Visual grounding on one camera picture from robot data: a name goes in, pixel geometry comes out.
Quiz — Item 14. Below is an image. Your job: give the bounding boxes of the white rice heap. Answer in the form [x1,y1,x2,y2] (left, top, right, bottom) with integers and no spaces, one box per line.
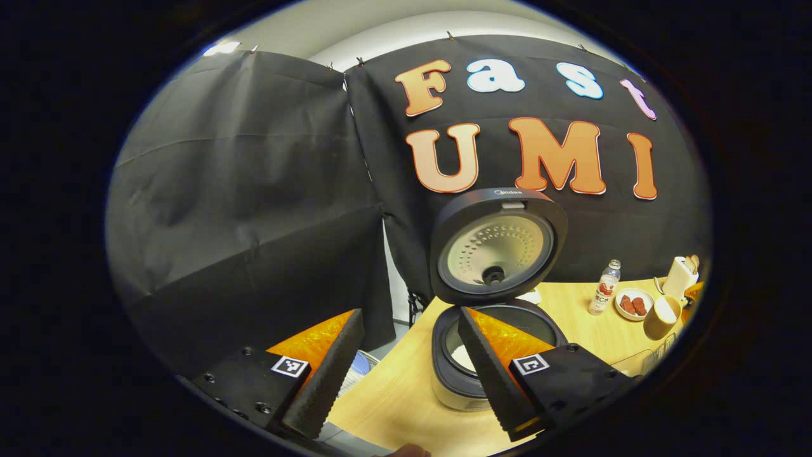
[449,343,478,374]

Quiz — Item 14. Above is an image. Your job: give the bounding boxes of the wooden spoon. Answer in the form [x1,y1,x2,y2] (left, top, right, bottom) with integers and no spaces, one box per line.
[643,296,683,341]

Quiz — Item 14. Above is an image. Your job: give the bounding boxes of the cream white toaster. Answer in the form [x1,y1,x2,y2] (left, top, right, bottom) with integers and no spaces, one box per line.
[663,256,698,303]

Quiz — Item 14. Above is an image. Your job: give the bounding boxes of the clear red label bottle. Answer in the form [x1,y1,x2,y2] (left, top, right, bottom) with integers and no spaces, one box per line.
[587,259,622,316]

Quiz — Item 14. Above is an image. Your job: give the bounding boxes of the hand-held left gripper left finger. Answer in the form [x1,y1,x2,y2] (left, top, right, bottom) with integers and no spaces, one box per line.
[176,309,367,442]

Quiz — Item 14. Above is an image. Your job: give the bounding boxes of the black backdrop cloth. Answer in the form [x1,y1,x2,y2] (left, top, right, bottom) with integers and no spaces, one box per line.
[105,35,714,375]

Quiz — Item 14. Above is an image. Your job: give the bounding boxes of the small white plate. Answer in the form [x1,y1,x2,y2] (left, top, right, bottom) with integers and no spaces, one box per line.
[614,288,655,322]

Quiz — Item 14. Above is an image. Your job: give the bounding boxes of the dark grey rice cooker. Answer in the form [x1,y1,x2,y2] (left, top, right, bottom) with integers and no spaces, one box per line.
[430,188,570,412]

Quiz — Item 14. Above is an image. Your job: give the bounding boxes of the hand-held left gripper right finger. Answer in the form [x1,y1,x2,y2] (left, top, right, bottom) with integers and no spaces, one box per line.
[457,307,638,444]

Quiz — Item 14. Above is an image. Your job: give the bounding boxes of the white plastic basket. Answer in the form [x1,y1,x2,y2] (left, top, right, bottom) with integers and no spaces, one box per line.
[339,349,382,398]

